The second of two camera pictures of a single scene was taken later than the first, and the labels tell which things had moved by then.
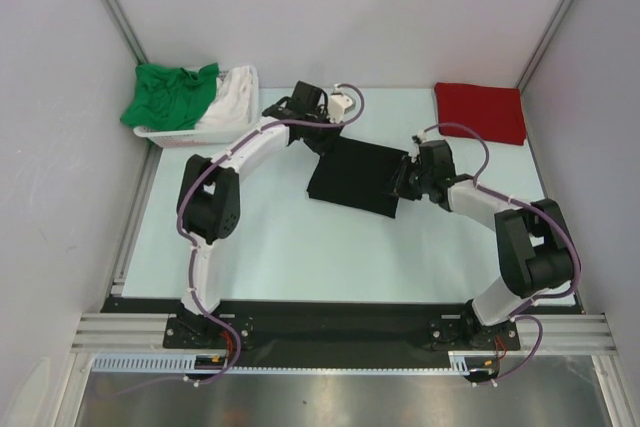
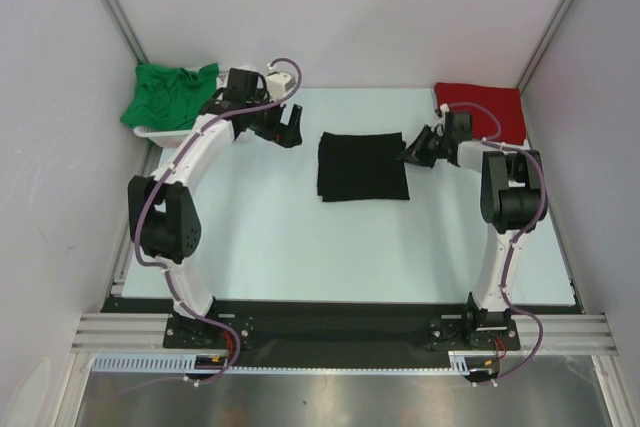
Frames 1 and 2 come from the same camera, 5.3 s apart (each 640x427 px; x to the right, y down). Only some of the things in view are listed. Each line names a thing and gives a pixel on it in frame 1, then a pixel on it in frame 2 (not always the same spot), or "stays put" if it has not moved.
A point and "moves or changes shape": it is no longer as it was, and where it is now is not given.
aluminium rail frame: [538, 333] stays put
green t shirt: [168, 98] stays put
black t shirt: [359, 175] moves or changes shape
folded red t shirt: [495, 113] stays put
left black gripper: [330, 139] -> [285, 135]
